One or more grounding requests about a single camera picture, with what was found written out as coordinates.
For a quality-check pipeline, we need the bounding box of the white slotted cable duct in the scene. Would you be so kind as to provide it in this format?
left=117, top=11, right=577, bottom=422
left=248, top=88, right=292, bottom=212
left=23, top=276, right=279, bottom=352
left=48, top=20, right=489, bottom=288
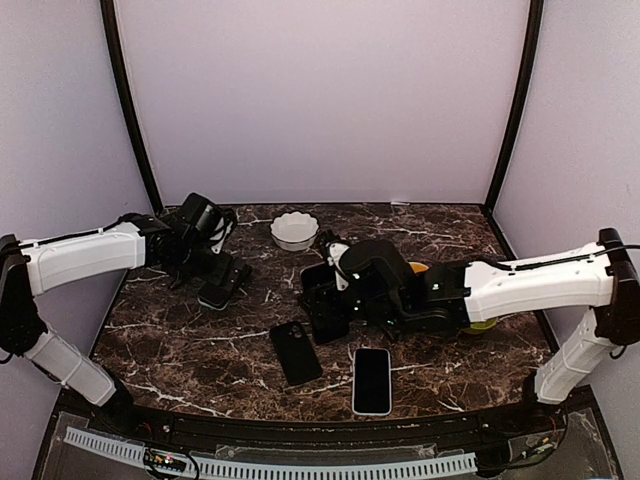
left=63, top=427, right=478, bottom=479

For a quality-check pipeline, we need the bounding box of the left black frame post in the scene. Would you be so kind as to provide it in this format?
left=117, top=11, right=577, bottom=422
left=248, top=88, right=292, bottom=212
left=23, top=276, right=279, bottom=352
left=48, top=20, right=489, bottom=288
left=99, top=0, right=164, bottom=213

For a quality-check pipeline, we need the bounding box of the white patterned mug yellow inside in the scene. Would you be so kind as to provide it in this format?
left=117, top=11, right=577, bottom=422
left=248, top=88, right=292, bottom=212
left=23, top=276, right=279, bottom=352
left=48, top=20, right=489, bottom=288
left=409, top=262, right=429, bottom=274

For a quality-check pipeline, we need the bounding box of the black phone case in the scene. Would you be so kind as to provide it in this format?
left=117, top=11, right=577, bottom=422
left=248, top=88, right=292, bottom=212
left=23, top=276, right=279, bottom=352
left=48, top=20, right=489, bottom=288
left=269, top=321, right=323, bottom=386

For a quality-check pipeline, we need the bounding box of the stacked phone with teal edge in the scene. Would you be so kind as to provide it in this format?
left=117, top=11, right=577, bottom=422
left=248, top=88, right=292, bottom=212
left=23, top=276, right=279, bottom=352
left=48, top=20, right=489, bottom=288
left=197, top=283, right=235, bottom=311

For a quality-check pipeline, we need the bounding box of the purple smartphone dark screen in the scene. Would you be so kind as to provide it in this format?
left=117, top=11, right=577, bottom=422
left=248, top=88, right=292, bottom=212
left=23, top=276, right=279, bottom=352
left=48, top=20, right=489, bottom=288
left=299, top=264, right=350, bottom=345

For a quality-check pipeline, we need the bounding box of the black front rail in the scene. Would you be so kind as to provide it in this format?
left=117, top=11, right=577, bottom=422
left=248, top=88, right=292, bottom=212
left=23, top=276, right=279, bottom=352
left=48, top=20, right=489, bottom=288
left=133, top=404, right=518, bottom=450

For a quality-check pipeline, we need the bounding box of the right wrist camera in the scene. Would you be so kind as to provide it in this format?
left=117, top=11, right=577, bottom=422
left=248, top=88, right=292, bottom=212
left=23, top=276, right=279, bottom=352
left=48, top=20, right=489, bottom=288
left=317, top=229, right=350, bottom=291

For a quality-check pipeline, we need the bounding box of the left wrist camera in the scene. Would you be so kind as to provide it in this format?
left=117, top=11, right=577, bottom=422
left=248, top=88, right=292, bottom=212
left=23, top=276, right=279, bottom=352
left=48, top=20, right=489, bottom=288
left=210, top=209, right=238, bottom=254

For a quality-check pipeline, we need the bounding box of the light blue smartphone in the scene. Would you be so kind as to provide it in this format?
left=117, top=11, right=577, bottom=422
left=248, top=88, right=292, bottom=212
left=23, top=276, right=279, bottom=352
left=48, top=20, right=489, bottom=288
left=352, top=348, right=392, bottom=416

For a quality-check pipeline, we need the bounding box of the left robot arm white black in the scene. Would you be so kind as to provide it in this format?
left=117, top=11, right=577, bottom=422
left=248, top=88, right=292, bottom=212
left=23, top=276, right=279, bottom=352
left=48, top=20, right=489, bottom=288
left=1, top=193, right=252, bottom=436

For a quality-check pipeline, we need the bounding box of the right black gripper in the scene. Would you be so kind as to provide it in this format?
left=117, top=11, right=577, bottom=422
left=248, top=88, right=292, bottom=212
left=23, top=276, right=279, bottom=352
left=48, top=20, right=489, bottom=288
left=298, top=279, right=408, bottom=330

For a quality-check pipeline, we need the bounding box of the lime green bowl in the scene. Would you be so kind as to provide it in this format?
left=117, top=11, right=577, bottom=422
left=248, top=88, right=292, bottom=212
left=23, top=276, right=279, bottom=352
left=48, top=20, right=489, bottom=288
left=462, top=319, right=497, bottom=335

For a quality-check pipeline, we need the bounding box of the white fluted ceramic bowl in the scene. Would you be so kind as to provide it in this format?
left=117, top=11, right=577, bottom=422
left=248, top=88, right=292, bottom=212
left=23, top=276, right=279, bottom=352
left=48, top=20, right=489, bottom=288
left=270, top=211, right=319, bottom=252

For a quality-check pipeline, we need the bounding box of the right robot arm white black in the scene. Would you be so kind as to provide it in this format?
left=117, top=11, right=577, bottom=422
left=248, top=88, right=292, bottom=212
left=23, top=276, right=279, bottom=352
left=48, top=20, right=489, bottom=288
left=299, top=228, right=639, bottom=434

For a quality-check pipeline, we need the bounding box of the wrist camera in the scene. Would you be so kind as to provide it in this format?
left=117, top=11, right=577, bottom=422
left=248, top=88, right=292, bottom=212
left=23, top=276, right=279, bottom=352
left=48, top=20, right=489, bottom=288
left=317, top=229, right=350, bottom=291
left=210, top=209, right=238, bottom=254

